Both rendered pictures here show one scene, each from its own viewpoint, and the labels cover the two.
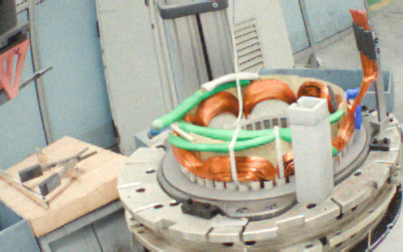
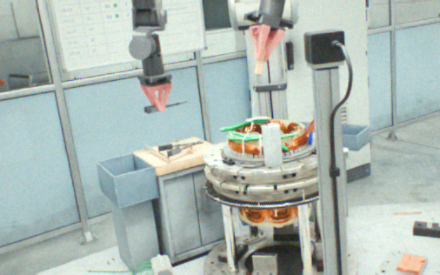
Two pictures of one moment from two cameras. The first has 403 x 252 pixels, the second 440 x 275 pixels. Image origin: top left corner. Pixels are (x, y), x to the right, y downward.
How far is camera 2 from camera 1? 0.50 m
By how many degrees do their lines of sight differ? 13
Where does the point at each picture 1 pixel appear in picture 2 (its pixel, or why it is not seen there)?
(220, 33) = (280, 103)
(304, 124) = (266, 132)
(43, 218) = (164, 166)
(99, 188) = (200, 157)
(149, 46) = not seen: hidden behind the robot
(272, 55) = not seen: hidden behind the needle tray
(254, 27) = (345, 109)
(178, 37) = (260, 102)
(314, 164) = (270, 149)
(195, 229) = (223, 168)
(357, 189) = (294, 166)
